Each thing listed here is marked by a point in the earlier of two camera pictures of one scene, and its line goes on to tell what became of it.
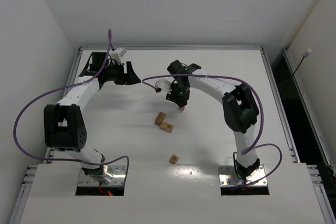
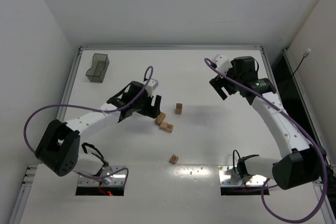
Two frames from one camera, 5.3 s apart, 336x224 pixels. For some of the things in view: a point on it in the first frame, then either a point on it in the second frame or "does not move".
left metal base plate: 118,172 does not move
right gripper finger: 184,103 -> 229,86
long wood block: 159,118 does not move
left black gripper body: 125,73 -> 149,107
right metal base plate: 228,177 does not move
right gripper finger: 178,102 -> 217,83
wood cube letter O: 174,159 does not move
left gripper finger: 132,77 -> 155,109
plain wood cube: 164,126 does not move
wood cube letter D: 169,128 does not move
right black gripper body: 180,98 -> 223,83
